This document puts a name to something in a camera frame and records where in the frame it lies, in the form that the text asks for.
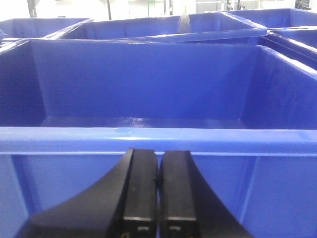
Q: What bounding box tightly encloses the left blue plastic bin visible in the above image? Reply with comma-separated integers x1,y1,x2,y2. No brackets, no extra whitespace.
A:
0,39,317,238

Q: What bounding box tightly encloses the rear left blue bin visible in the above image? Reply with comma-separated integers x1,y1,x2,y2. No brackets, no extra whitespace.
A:
0,17,93,41

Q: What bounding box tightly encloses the rear middle blue bin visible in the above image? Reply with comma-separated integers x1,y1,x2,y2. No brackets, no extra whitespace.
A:
53,12,268,44

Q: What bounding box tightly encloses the rear right blue bin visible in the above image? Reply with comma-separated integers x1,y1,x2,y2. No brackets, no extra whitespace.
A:
227,8,317,28

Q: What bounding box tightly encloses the far right blue bin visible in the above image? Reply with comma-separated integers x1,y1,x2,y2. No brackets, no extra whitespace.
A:
259,26,317,69

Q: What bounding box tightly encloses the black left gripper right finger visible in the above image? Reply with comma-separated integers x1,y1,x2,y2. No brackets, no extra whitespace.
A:
159,150,252,238

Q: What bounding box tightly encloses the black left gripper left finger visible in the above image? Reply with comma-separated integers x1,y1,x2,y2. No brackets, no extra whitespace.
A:
21,148,158,238

